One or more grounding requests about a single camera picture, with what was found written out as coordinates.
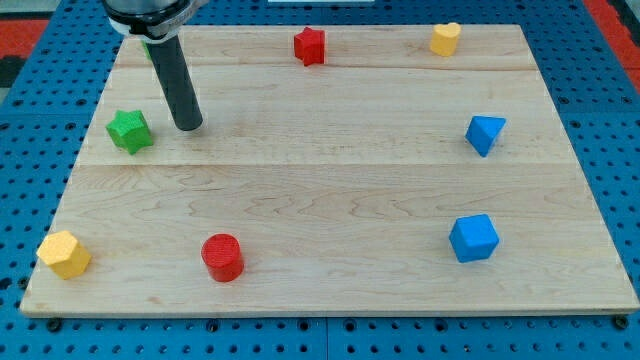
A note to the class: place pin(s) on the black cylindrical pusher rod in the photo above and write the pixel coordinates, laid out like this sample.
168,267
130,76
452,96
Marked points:
172,72

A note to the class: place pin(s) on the blue triangle block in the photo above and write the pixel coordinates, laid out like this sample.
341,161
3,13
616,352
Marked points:
483,132

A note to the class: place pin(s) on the blue cube block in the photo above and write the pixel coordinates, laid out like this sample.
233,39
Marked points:
473,238

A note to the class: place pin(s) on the green block behind rod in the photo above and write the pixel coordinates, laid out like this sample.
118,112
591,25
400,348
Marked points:
146,51

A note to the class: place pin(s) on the green star block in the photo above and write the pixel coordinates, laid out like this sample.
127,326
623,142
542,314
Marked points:
129,130

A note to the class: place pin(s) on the red star block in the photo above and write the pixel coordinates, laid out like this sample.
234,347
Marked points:
309,46

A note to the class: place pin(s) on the red cylinder block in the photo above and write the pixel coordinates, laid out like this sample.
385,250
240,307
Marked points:
223,258

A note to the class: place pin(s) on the yellow hexagon block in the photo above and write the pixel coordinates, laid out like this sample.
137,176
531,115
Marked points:
64,255

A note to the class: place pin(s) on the wooden board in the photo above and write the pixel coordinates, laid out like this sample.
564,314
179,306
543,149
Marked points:
341,182

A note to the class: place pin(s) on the yellow heart block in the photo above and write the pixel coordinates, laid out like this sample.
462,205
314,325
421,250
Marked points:
445,38

